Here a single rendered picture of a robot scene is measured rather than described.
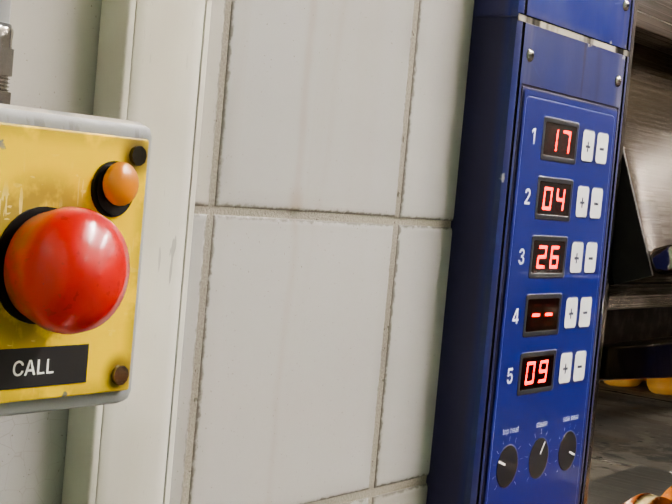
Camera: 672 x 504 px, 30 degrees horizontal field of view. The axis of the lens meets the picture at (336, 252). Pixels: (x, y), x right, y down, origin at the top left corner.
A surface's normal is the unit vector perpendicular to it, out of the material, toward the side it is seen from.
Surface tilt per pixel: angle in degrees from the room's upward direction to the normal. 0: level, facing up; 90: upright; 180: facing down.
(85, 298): 96
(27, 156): 90
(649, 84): 70
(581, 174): 90
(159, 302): 90
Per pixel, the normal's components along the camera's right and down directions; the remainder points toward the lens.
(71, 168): 0.80, 0.11
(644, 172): 0.78, -0.24
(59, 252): 0.36, -0.14
